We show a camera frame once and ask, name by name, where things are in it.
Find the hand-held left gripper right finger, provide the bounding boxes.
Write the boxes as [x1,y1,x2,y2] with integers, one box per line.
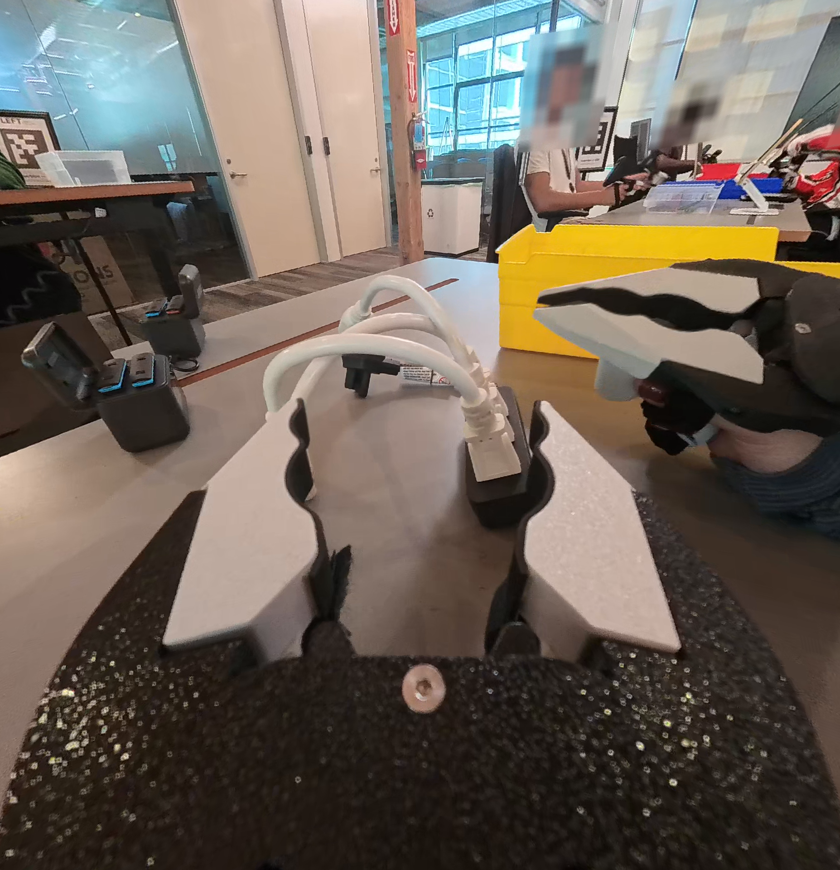
[484,400,684,663]

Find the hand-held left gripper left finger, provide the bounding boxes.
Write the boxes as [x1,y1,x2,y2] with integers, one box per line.
[162,397,354,667]

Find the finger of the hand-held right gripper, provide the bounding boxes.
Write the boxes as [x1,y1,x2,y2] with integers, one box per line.
[532,302,765,403]
[537,265,762,320]

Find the person's right forearm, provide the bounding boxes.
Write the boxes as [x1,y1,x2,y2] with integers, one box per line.
[722,428,840,542]

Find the person's right hand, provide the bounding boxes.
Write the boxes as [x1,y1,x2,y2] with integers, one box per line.
[637,379,825,474]

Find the grey office desk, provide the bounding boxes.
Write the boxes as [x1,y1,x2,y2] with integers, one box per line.
[583,197,811,244]

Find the yellow plastic bin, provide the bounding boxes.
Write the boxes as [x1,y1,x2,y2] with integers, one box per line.
[495,224,840,359]

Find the clear plastic box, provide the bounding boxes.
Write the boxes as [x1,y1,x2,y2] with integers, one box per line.
[36,150,132,188]
[643,180,725,215]

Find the blue parts bin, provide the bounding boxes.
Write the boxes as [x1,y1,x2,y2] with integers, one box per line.
[692,178,788,199]

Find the black battery charger case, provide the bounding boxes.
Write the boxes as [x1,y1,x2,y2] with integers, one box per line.
[140,264,207,359]
[22,323,191,454]

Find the red white jacket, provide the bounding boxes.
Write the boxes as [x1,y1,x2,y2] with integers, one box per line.
[777,124,840,213]

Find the black office chair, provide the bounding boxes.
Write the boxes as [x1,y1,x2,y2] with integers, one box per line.
[484,143,550,265]

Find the white recycling bin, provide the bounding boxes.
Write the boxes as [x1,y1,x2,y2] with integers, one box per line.
[420,178,488,258]

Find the brown cardboard box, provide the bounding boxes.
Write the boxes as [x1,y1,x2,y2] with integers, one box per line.
[49,234,137,317]

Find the white door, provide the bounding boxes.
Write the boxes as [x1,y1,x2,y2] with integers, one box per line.
[175,0,326,280]
[304,0,394,259]

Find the wooden-top desk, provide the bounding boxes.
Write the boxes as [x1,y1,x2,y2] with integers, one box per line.
[0,180,197,235]

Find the framed marker sign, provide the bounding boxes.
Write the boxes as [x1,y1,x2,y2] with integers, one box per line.
[0,109,61,188]

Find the wooden support post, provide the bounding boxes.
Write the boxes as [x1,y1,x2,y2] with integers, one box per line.
[385,0,429,267]

